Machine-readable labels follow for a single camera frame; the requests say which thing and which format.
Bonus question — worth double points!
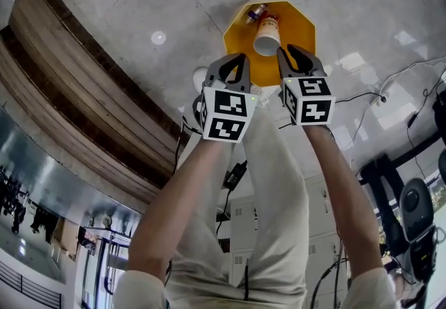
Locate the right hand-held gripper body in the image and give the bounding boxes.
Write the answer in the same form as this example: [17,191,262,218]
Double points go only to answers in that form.
[280,70,337,126]

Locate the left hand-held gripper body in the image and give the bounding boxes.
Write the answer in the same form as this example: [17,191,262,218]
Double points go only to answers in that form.
[194,72,259,144]

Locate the yellow octagonal trash bin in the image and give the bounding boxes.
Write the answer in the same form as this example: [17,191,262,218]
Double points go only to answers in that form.
[222,0,317,89]

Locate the white printed paper cup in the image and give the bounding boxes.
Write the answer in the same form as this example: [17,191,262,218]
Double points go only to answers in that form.
[252,17,282,57]

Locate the person's left forearm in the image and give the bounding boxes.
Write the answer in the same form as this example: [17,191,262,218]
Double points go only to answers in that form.
[126,133,228,276]

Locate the person's right forearm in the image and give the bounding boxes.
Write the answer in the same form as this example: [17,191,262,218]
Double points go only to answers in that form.
[300,123,386,281]

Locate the person's white shoe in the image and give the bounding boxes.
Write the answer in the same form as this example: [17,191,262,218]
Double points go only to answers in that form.
[192,66,210,93]

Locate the metal drink can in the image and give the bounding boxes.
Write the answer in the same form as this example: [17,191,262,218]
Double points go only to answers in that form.
[244,3,269,25]

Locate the black power adapter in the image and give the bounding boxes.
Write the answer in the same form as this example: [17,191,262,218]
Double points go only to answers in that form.
[222,160,249,190]

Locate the person's beige trousers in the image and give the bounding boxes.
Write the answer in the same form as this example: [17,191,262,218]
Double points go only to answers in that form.
[172,86,312,301]

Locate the grey metal locker cabinet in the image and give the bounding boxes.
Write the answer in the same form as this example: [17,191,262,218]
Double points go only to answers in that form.
[215,174,353,309]

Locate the black grey office chair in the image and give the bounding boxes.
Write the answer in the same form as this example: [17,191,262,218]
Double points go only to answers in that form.
[398,177,437,244]

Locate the person's white shirt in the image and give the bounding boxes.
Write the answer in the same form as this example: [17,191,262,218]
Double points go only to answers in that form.
[113,266,397,309]

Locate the metal railing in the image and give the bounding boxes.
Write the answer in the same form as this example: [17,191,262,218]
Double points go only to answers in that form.
[0,260,63,309]

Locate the black floor cable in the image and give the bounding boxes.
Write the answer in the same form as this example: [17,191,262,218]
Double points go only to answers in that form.
[405,70,446,171]

